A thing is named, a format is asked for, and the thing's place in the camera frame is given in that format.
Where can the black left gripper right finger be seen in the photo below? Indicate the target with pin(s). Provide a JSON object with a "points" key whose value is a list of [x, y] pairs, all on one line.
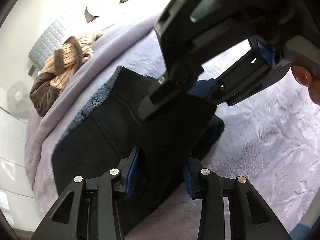
{"points": [[250, 217]]}

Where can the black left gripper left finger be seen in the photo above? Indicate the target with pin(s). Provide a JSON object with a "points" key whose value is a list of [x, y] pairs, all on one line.
{"points": [[89, 208]]}

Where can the dark black pants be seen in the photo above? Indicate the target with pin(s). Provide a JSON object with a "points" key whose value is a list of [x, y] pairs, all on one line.
{"points": [[108, 127]]}

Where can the blue jeans of person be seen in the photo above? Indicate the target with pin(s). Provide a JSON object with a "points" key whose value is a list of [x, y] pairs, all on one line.
{"points": [[300, 232]]}

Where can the lavender bed blanket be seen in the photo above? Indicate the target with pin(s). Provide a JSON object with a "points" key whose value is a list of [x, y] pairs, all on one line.
{"points": [[273, 137]]}

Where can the white wardrobe with drawers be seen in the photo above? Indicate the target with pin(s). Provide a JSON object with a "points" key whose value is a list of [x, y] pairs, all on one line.
{"points": [[17, 199]]}

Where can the white round pillow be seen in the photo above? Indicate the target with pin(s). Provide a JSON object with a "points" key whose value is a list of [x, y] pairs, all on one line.
{"points": [[18, 101]]}

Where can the brown striped plush garment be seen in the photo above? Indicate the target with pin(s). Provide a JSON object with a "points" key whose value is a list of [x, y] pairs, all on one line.
{"points": [[59, 69]]}

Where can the grey quilted headboard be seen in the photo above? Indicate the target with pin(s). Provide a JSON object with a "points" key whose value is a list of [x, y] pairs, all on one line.
{"points": [[48, 42]]}

